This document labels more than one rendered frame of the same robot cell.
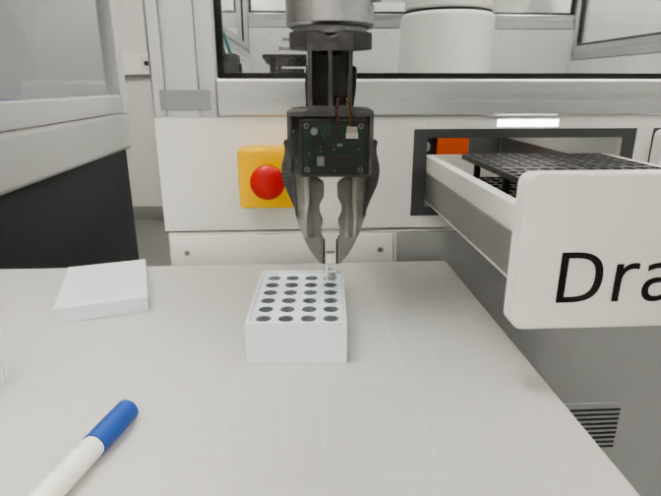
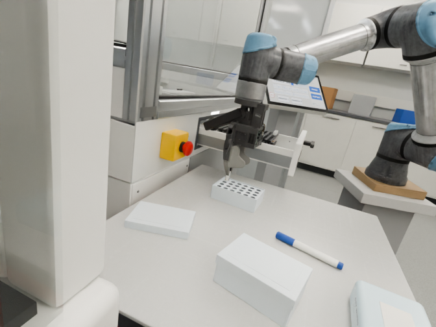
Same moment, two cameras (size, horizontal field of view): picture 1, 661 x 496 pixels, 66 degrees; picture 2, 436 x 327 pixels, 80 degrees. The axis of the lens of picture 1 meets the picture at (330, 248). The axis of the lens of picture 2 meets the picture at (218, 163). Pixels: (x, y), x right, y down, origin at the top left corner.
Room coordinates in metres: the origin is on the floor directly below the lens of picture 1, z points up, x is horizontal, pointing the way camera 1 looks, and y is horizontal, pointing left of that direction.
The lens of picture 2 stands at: (0.27, 0.66, 1.07)
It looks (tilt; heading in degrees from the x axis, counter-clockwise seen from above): 18 degrees down; 291
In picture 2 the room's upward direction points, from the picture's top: 10 degrees clockwise
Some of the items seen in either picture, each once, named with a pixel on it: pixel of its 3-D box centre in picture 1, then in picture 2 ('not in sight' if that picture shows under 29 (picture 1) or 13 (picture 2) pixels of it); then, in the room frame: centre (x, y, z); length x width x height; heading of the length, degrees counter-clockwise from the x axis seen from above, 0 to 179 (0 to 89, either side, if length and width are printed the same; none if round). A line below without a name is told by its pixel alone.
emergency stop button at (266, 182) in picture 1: (268, 181); (186, 148); (0.59, 0.07, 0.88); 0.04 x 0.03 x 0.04; 93
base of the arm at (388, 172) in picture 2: not in sight; (388, 167); (0.01, -0.55, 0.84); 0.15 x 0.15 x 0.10
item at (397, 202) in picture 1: (450, 137); (120, 104); (1.15, -0.26, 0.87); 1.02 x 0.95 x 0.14; 93
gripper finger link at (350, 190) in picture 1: (350, 221); (239, 159); (0.47, -0.02, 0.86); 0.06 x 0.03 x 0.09; 0
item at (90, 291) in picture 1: (105, 286); (162, 218); (0.53, 0.25, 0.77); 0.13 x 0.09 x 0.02; 20
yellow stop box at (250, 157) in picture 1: (269, 176); (175, 145); (0.63, 0.08, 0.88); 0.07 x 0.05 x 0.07; 93
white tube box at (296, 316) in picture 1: (300, 311); (237, 193); (0.44, 0.03, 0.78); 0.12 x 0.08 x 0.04; 0
